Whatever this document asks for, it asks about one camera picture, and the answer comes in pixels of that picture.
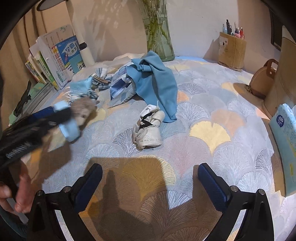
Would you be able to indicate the black clip stand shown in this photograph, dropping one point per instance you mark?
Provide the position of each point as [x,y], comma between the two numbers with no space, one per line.
[23,99]

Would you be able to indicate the round beige handbag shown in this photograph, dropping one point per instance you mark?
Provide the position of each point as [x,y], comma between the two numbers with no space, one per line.
[261,81]

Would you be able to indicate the brown teddy bear plush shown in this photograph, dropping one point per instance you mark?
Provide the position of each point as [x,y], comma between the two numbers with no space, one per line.
[83,109]

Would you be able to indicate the bunch of pens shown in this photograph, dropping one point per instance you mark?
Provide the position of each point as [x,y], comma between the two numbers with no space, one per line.
[233,30]

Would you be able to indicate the white desk lamp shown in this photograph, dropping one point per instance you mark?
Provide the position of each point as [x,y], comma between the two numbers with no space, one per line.
[86,55]

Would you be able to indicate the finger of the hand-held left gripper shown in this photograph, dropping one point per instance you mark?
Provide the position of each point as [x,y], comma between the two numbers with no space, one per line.
[59,117]
[44,113]

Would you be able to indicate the wooden pen holder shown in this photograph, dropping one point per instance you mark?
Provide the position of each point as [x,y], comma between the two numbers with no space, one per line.
[232,53]

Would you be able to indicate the light blue tissue box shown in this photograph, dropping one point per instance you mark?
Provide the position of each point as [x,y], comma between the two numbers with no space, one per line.
[286,139]

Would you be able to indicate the stack of lying books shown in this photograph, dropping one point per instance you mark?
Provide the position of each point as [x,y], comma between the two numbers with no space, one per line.
[39,95]

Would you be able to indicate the tall wooden container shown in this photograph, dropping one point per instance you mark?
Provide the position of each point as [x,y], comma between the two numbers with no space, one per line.
[284,81]

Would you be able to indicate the light blue cloth pouch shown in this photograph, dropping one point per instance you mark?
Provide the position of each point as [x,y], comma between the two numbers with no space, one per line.
[79,87]

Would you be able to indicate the blue plaid cloth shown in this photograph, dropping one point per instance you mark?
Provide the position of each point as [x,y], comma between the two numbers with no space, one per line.
[103,71]

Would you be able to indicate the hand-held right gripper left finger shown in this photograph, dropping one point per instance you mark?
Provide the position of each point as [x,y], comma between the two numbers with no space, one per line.
[89,185]

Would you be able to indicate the person's left hand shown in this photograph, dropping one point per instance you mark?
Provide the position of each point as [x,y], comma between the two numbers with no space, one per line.
[23,192]

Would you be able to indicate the cream rolled sock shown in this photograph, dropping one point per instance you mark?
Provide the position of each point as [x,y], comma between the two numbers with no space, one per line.
[148,136]

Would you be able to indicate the row of standing books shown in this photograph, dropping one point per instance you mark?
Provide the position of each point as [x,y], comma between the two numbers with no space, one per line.
[57,58]

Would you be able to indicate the dark picture frame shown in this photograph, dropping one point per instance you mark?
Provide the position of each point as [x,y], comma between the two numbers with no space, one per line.
[276,34]

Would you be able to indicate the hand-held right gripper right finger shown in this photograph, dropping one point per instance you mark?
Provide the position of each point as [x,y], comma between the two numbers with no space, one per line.
[211,185]

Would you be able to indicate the glass vase with green stems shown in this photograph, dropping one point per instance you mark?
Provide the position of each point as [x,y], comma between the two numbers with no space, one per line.
[159,46]

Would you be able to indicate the blue printed tissue pack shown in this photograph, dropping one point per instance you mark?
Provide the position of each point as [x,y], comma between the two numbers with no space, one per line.
[120,90]

